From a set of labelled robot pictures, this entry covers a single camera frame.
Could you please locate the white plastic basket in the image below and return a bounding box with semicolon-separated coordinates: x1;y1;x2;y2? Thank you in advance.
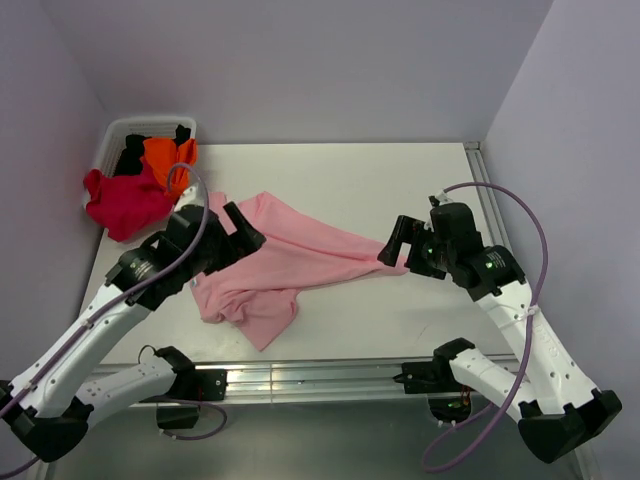
81;115;199;219

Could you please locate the orange t-shirt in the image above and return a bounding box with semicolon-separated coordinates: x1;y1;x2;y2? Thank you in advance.
143;137;198;201

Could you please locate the aluminium front rail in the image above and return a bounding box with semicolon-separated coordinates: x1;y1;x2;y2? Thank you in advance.
89;357;521;407

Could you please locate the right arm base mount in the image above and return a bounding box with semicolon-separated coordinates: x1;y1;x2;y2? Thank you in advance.
393;361;472;423

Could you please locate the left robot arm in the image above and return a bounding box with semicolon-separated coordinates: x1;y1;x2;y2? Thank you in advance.
1;202;265;463

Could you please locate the pink t-shirt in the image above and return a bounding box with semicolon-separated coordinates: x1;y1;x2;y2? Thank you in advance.
191;192;407;351

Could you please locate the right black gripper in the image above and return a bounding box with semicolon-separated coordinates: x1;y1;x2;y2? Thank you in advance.
377;214;455;279

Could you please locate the aluminium rail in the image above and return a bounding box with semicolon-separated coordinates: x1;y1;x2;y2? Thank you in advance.
463;142;513;252
89;357;521;407

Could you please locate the red t-shirt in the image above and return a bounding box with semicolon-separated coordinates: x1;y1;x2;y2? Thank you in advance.
83;166;173;242

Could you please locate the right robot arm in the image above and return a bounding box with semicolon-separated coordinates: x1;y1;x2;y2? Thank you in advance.
378;202;622;464

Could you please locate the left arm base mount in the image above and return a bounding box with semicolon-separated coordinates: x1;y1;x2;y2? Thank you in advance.
150;369;228;441

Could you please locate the black t-shirt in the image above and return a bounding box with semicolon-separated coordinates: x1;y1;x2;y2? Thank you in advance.
114;124;192;176

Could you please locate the aluminium right rail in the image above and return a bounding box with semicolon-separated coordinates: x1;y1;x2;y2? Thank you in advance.
463;142;513;252

